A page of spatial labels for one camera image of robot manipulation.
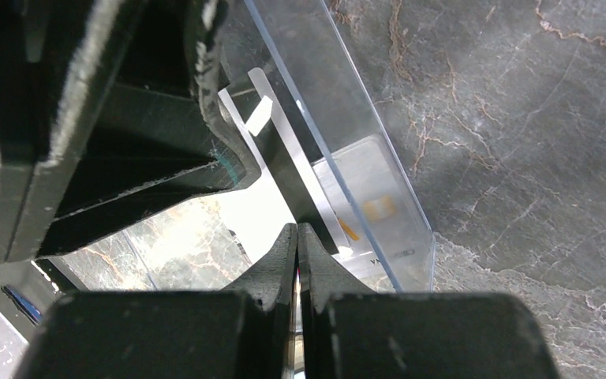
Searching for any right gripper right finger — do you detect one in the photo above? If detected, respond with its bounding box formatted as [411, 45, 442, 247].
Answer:
[297, 223, 559, 378]

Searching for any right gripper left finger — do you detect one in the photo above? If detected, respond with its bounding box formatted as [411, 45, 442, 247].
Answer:
[15, 223, 297, 378]

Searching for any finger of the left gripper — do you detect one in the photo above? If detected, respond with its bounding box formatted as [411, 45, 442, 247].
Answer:
[36, 1, 260, 257]

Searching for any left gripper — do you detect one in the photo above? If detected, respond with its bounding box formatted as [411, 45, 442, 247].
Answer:
[0, 1, 141, 264]

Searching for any clear plastic card sleeve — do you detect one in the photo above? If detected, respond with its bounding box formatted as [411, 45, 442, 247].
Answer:
[214, 0, 436, 294]

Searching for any vip credit card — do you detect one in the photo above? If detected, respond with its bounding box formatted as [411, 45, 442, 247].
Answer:
[219, 67, 353, 261]
[312, 134, 435, 292]

